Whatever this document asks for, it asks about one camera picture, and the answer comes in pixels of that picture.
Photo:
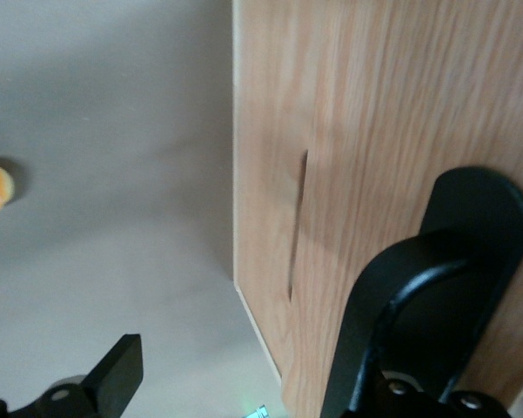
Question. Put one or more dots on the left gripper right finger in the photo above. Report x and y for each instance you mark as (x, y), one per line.
(352, 383)

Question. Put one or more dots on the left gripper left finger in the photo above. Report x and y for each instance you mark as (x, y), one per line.
(113, 374)

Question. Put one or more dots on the plain wooden drawer front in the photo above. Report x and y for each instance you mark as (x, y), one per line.
(265, 130)

